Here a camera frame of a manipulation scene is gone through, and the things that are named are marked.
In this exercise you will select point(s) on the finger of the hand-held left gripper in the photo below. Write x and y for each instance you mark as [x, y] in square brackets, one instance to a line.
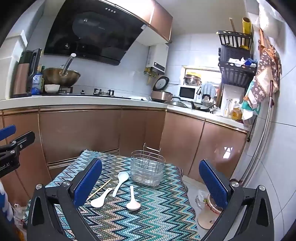
[22, 140]
[7, 132]

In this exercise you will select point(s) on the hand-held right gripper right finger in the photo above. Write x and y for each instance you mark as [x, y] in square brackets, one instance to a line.
[214, 183]

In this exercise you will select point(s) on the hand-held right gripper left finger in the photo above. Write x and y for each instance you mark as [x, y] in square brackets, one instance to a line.
[89, 183]

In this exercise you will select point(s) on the white ceramic spoon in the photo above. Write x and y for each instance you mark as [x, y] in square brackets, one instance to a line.
[120, 180]
[99, 200]
[133, 204]

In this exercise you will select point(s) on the person's left hand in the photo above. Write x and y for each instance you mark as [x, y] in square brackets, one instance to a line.
[4, 201]

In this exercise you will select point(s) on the copper base cabinets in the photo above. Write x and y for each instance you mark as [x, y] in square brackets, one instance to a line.
[92, 132]

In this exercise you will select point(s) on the blue and white packet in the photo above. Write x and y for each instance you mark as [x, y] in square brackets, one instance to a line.
[37, 84]

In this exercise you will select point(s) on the plastic bag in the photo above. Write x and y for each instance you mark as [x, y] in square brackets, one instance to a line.
[19, 220]

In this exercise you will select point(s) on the copper and black appliance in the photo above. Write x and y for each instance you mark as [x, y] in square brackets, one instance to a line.
[22, 74]

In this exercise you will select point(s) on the small white bowl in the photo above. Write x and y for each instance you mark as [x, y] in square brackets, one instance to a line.
[52, 88]

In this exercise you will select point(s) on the steel pipe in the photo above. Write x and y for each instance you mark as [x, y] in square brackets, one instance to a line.
[261, 141]

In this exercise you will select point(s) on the zigzag patterned table cloth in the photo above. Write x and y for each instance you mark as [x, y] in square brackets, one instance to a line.
[148, 220]

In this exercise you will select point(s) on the group of condiment bottles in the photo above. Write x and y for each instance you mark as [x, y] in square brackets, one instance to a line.
[233, 111]

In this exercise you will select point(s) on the black gas stove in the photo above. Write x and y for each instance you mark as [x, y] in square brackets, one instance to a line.
[92, 93]

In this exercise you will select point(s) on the glass pot lid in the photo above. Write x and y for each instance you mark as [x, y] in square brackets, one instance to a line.
[177, 103]

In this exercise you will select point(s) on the blue towel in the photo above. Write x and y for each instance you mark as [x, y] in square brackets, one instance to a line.
[208, 90]

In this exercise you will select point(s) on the white microwave oven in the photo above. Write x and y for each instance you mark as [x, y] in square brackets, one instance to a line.
[188, 93]

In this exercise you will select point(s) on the copper rice cooker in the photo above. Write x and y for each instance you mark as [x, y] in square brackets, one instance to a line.
[161, 92]

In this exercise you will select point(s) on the stacked steel bowls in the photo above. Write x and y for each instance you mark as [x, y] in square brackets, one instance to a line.
[192, 80]

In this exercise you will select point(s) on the floral hanging cloth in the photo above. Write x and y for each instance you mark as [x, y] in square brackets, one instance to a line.
[266, 76]

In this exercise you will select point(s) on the black dish rack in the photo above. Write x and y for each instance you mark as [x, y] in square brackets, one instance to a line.
[235, 53]

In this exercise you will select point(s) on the black range hood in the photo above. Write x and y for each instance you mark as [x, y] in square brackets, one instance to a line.
[97, 30]

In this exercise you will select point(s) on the white water heater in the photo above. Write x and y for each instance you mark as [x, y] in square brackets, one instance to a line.
[158, 56]

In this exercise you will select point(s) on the yellow roll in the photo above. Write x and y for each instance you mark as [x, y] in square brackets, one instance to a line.
[246, 30]

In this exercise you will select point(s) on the copper wall cabinet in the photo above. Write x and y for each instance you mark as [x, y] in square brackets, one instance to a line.
[161, 18]

